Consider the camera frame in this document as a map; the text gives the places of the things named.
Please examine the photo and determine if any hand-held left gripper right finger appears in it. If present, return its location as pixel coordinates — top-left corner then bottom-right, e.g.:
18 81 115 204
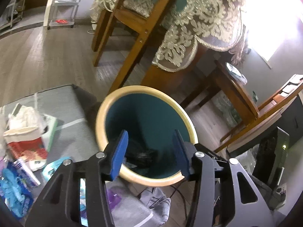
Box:
172 130 276 227

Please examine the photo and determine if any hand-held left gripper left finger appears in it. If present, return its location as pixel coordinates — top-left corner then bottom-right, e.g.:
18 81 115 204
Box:
25 130 129 227

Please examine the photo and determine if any green bin with wooden rim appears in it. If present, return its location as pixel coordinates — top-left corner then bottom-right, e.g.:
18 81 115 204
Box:
95 85 198 187

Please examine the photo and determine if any dark crumpled wrapper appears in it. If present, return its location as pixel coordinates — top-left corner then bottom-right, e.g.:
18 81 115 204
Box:
124 148 158 168

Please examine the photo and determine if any clear plastic wrap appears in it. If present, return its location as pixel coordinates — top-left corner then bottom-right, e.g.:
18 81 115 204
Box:
234 144 261 173

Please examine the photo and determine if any purple wrapper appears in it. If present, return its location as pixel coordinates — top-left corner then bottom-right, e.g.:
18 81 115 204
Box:
105 187 129 210

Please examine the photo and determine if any wooden chair with slats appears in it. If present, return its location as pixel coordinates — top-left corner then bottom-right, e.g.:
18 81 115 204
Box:
214 74 303 153

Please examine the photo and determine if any grey cloth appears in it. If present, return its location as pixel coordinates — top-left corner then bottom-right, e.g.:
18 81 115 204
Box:
137 187 171 218

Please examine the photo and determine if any pack of water bottles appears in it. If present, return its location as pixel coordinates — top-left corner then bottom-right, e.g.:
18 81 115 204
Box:
211 92 243 128

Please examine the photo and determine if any green tissue pack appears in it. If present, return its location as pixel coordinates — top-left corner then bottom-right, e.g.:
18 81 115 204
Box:
39 113 58 152

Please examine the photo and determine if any low wooden table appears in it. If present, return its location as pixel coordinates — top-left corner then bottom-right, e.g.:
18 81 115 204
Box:
180 59 259 126

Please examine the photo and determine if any grey patterned rug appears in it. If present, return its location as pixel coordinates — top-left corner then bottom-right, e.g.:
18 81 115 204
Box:
0 84 154 227

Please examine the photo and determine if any glass dish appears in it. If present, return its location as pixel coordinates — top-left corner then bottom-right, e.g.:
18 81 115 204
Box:
225 62 248 86

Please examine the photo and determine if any red and white packet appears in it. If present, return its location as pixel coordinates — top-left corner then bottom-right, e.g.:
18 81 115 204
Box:
3 126 48 171

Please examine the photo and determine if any white toothpaste tube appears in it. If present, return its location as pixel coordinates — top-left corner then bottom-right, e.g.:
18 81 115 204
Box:
13 158 41 187

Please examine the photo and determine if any crumpled white tissue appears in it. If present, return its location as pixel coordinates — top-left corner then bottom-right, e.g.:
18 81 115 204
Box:
6 103 44 135

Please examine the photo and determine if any blue plastic packet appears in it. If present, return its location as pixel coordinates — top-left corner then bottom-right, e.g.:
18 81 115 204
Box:
0 168 34 219

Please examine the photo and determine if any wooden dining chair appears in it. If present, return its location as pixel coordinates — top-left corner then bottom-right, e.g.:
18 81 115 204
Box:
92 0 180 95

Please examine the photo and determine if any table with lace tablecloth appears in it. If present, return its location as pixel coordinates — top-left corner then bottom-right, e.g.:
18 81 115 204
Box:
89 0 249 72

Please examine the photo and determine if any white shelf rack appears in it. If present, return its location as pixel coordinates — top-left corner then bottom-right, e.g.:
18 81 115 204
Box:
47 0 87 30

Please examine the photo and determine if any metal shelf rack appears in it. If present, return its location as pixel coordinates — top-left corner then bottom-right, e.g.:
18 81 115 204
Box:
0 0 31 30

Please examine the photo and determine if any black cable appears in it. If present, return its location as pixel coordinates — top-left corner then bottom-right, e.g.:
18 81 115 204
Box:
169 183 190 218

